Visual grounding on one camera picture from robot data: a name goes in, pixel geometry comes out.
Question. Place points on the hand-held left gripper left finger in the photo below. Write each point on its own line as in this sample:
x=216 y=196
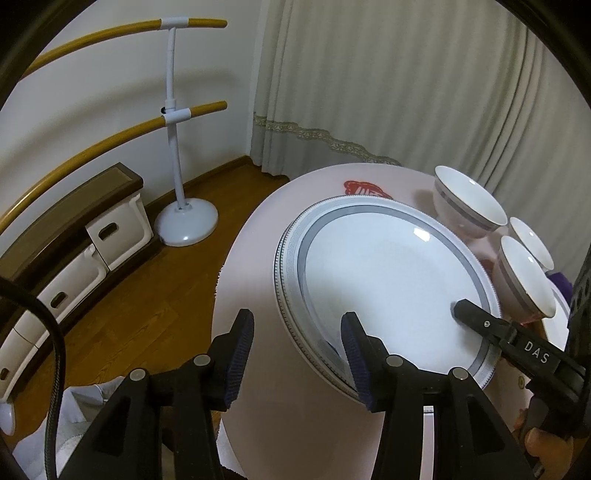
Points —
x=240 y=350

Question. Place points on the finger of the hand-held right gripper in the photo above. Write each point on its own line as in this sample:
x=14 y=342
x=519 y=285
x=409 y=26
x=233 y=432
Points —
x=489 y=330

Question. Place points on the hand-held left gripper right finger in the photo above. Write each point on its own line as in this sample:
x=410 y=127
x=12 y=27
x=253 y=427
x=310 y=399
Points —
x=355 y=360

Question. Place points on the white bowl grey band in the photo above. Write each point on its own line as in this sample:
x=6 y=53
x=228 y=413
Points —
x=531 y=241
x=471 y=196
x=519 y=277

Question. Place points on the person's right hand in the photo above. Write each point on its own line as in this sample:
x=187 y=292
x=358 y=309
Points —
x=549 y=454

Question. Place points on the purple cloth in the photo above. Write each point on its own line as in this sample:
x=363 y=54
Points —
x=561 y=284

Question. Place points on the round pink table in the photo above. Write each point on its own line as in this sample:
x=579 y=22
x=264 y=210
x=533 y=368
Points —
x=254 y=263

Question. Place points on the grey white cloth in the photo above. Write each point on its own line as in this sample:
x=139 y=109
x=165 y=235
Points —
x=78 y=406

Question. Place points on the white drawer cabinet brown top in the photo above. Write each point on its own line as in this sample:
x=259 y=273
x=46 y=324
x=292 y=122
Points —
x=115 y=226

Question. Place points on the wooden ballet barre white stand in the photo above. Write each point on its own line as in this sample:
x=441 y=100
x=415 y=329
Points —
x=173 y=138

